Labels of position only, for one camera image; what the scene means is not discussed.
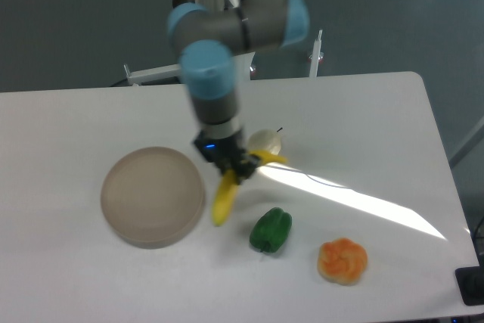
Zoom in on white upright post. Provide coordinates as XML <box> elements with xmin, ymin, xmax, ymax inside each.
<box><xmin>309</xmin><ymin>29</ymin><xmax>324</xmax><ymax>78</ymax></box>

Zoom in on black device at edge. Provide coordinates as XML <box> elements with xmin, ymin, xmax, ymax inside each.
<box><xmin>455</xmin><ymin>266</ymin><xmax>483</xmax><ymax>306</ymax></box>

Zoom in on yellow banana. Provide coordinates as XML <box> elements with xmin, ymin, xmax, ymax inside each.
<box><xmin>211</xmin><ymin>150</ymin><xmax>287</xmax><ymax>226</ymax></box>

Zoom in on orange glazed bread roll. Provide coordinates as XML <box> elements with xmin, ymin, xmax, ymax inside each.
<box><xmin>317</xmin><ymin>238</ymin><xmax>368</xmax><ymax>286</ymax></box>

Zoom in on white metal frame bar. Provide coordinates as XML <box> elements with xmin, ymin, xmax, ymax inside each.
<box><xmin>123</xmin><ymin>64</ymin><xmax>181</xmax><ymax>85</ymax></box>

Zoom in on round beige wooden plate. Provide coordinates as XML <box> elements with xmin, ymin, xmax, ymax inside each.
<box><xmin>100</xmin><ymin>147</ymin><xmax>206</xmax><ymax>249</ymax></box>

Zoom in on green bell pepper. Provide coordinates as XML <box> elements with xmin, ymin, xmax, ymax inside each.
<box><xmin>249</xmin><ymin>207</ymin><xmax>292</xmax><ymax>253</ymax></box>

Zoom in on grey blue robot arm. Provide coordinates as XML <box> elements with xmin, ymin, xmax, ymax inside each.
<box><xmin>167</xmin><ymin>0</ymin><xmax>309</xmax><ymax>183</ymax></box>

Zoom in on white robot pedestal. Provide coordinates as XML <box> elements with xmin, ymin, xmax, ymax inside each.
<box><xmin>172</xmin><ymin>0</ymin><xmax>256</xmax><ymax>81</ymax></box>

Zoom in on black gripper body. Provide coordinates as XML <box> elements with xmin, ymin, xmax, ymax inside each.
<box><xmin>193</xmin><ymin>128</ymin><xmax>247</xmax><ymax>166</ymax></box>

